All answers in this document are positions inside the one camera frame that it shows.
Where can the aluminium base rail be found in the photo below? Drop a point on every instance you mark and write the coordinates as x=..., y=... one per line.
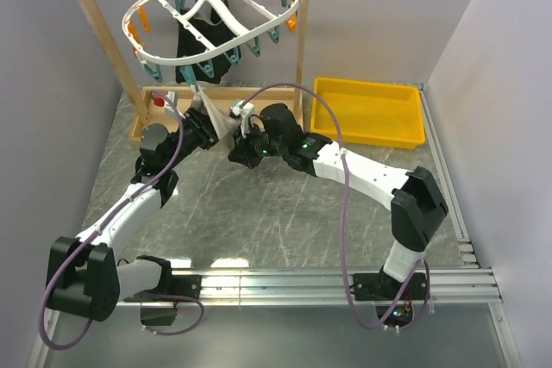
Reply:
x=323, y=286

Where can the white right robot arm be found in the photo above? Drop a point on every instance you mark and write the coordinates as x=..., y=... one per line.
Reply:
x=413, y=198

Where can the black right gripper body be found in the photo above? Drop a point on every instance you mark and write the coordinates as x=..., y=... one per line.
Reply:
x=255, y=146

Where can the yellow plastic tray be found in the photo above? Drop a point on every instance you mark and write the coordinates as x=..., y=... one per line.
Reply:
x=374, y=114

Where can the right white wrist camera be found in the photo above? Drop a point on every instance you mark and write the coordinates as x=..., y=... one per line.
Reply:
x=242, y=111

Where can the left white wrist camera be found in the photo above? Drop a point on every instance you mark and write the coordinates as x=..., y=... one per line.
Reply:
x=164, y=99

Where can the orange clothes peg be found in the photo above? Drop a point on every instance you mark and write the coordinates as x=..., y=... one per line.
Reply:
x=144, y=19
x=133, y=33
x=291, y=23

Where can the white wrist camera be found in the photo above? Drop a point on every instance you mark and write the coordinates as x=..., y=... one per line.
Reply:
x=164, y=99
x=242, y=111

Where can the white oval clip hanger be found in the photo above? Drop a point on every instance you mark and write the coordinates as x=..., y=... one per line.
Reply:
x=183, y=10

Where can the wooden hanger rack frame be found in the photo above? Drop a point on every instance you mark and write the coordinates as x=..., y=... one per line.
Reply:
x=162, y=41

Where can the pink and cream underwear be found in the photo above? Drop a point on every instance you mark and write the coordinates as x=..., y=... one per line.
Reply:
x=224, y=124

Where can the teal clothes peg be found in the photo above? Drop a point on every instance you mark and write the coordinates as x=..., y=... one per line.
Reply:
x=188, y=75
x=154, y=71

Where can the black hanging underwear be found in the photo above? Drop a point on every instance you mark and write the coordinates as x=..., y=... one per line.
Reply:
x=217, y=32

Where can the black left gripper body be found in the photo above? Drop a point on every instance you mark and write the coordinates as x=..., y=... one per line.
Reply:
x=191, y=139

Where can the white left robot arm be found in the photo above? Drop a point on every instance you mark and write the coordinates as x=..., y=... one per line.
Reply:
x=83, y=278

